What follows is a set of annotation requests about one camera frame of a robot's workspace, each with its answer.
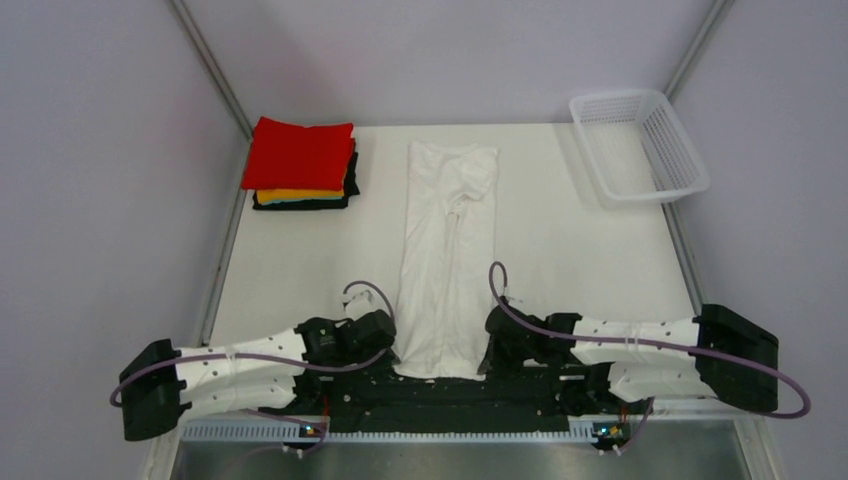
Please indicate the black folded t shirt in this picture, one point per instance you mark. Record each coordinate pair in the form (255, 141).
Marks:
(350, 187)

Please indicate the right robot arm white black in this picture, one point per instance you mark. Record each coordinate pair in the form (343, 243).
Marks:
(633, 361)

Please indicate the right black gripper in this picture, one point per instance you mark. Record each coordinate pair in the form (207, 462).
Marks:
(495, 364)

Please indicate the white slotted cable duct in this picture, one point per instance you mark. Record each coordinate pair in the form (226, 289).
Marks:
(256, 431)

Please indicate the white t shirt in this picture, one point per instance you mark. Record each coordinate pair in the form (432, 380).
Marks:
(449, 245)

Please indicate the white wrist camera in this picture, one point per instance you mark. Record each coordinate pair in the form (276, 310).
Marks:
(510, 300)
(359, 304)

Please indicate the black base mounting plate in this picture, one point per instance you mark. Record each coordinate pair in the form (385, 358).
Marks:
(529, 399)

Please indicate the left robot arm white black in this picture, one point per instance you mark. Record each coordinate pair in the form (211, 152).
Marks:
(164, 386)

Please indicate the white plastic basket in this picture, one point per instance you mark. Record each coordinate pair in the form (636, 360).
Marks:
(636, 150)

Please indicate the red folded t shirt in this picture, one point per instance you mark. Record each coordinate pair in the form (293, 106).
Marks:
(289, 156)

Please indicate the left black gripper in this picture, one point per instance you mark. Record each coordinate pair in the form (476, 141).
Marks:
(393, 357)

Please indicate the yellow folded t shirt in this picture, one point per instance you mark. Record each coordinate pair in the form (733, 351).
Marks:
(276, 196)

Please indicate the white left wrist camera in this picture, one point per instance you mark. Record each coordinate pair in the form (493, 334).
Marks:
(359, 304)

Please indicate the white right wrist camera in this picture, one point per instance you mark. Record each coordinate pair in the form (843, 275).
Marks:
(510, 300)

